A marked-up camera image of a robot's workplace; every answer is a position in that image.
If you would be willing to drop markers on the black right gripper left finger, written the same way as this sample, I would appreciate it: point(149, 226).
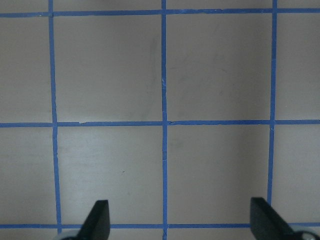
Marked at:
point(97, 224)

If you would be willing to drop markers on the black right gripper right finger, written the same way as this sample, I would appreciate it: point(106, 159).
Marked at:
point(267, 224)

